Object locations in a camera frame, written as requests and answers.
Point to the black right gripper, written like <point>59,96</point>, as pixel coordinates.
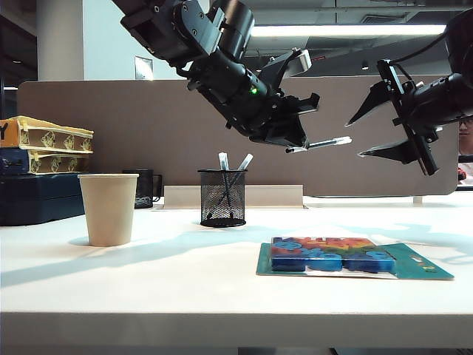
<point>417,111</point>

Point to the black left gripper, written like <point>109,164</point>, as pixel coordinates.
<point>266,107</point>

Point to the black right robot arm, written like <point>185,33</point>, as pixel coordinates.
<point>458,96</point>

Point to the black mesh pen holder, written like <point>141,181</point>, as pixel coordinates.
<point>210,199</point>

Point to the white markers in holder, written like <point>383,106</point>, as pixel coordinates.
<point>245,161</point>

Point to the small black ceiling spotlight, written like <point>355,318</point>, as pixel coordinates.
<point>365,67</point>

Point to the red ceiling LED sign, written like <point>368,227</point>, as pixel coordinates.
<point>322,58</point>

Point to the person in pink shirt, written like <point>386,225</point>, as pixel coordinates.
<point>466,137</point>

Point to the long ceiling light strip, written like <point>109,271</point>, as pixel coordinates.
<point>351,30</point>

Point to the teal foam letters blister pack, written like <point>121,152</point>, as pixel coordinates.
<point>332,259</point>

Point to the brown fabric desk partition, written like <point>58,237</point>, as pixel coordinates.
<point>148,140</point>

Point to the black mug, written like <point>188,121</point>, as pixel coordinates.
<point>146,188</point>

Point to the beige paper cup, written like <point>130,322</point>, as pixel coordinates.
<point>109,211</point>

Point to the yellow box with letter print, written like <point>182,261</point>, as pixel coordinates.
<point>44,135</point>

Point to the blue faced box yellow edge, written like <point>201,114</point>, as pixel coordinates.
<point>44,162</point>

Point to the dark blue plastic case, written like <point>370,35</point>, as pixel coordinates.
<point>37,199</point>

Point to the white wrist camera on bracket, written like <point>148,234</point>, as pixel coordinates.
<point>305,59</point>

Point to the white partition foot bracket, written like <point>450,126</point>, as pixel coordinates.
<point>417,200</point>

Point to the small framed wall sign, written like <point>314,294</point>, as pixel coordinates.
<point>144,68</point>

